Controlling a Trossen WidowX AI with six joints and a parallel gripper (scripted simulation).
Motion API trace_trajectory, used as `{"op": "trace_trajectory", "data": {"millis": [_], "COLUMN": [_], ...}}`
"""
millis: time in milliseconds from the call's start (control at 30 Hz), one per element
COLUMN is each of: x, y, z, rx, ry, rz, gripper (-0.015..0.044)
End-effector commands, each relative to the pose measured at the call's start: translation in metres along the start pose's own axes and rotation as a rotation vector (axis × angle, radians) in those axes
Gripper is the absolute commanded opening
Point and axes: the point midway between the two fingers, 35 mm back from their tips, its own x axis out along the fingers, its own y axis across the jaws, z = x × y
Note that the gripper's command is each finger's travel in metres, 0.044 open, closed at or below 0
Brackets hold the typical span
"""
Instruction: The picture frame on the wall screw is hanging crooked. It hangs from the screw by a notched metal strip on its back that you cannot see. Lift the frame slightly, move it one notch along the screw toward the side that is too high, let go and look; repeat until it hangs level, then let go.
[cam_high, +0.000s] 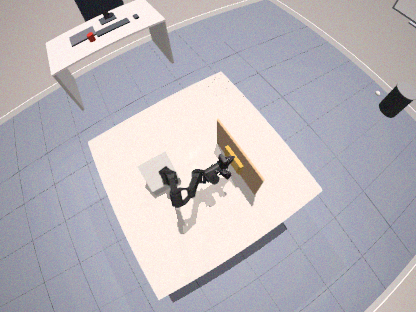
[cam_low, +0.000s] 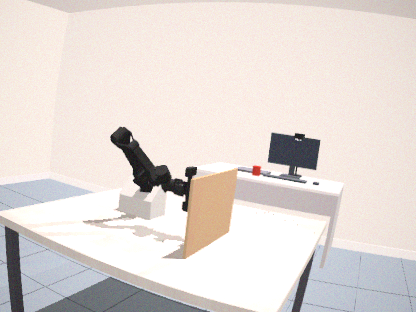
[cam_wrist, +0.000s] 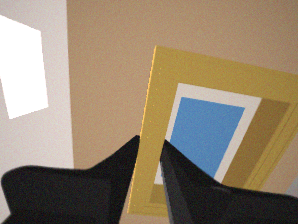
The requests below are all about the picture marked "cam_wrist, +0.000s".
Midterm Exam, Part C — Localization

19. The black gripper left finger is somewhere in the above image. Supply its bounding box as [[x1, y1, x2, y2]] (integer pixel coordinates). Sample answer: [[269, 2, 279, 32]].
[[1, 135, 140, 224]]

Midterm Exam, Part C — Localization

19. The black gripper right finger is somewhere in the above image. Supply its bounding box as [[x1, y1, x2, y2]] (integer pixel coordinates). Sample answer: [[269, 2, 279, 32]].
[[160, 139, 298, 224]]

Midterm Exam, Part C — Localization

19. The gold picture frame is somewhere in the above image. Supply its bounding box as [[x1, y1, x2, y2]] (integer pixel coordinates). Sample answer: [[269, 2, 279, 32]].
[[127, 45, 298, 218]]

